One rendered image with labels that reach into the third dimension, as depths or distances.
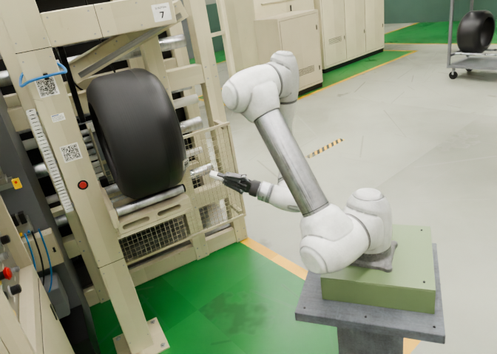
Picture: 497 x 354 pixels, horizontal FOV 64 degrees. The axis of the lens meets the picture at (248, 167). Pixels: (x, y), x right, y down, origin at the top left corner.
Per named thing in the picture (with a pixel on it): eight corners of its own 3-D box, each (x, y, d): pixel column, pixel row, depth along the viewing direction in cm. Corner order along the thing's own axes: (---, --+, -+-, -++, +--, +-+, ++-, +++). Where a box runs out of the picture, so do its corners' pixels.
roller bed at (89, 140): (70, 190, 215) (51, 139, 203) (68, 181, 228) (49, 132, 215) (107, 178, 223) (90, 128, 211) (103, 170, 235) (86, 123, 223)
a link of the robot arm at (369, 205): (401, 239, 149) (401, 188, 140) (372, 264, 140) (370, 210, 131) (364, 225, 161) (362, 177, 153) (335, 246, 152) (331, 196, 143)
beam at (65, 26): (51, 48, 179) (39, 12, 173) (48, 45, 200) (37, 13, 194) (177, 24, 202) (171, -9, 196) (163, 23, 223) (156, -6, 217)
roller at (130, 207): (115, 214, 181) (112, 206, 183) (116, 219, 185) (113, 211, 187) (186, 188, 195) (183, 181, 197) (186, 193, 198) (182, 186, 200)
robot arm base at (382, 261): (399, 238, 160) (399, 226, 157) (391, 273, 142) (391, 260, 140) (353, 232, 168) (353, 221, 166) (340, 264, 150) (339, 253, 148)
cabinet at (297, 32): (287, 101, 632) (277, 18, 580) (263, 97, 673) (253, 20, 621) (323, 86, 680) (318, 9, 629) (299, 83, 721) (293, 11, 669)
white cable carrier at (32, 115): (66, 213, 180) (26, 112, 160) (64, 208, 184) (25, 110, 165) (76, 209, 182) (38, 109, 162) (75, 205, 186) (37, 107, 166)
